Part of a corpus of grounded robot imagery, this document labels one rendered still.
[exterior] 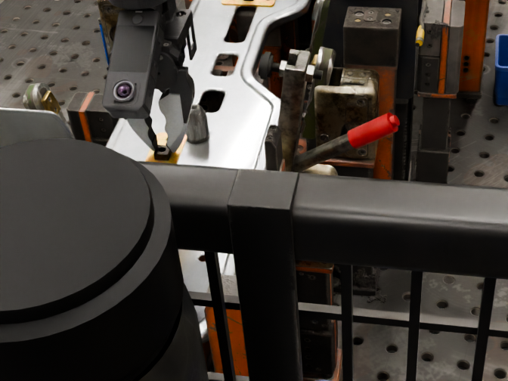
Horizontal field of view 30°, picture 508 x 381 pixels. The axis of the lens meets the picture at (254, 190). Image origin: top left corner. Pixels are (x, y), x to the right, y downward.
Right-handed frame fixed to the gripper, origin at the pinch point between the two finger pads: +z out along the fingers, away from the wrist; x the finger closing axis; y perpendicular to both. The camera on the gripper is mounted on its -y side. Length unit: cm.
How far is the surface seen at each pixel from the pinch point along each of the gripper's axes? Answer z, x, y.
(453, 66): 7.3, -32.0, 29.8
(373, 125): -5.2, -24.3, -0.6
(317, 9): -0.1, -13.5, 30.9
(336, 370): 37.3, -19.6, -0.3
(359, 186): -46, -29, -56
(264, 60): -13.0, -13.2, -0.8
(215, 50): 8.3, 2.0, 32.5
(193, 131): 6.5, -0.2, 11.2
